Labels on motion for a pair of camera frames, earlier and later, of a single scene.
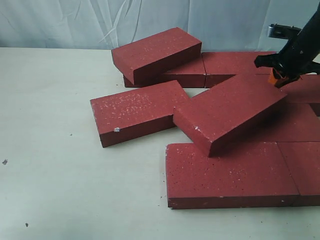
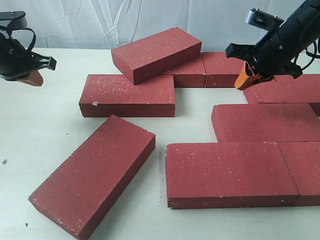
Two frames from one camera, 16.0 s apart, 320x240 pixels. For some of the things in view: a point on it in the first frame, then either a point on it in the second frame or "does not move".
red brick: [305, 89] does not move
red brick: [148, 57] does not move
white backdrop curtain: [221, 25] does not move
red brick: [217, 116] -> [80, 190]
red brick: [249, 175] does not move
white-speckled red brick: [131, 114] -> [116, 94]
